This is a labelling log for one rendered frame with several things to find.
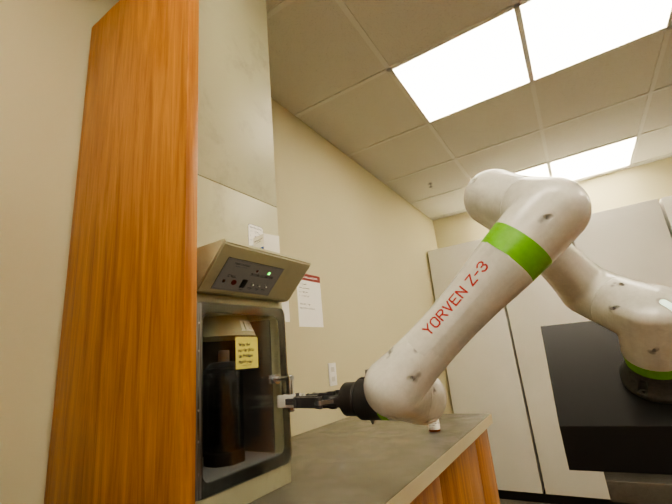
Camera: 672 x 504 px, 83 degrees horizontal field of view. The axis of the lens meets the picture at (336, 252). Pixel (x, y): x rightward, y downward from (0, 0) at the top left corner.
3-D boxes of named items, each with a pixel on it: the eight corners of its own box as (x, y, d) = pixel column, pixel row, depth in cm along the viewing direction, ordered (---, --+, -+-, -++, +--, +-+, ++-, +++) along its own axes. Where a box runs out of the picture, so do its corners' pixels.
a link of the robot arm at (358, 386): (376, 428, 79) (394, 420, 87) (370, 370, 83) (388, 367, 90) (351, 428, 82) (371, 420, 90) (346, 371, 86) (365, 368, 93)
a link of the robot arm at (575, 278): (593, 274, 107) (477, 154, 87) (652, 297, 92) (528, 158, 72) (563, 310, 108) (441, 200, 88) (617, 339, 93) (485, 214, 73)
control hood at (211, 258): (188, 292, 85) (189, 249, 88) (282, 302, 112) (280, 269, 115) (224, 283, 80) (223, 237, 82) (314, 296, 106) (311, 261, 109)
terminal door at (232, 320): (190, 504, 75) (192, 301, 85) (290, 461, 100) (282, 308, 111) (193, 504, 74) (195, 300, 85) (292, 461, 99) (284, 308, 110)
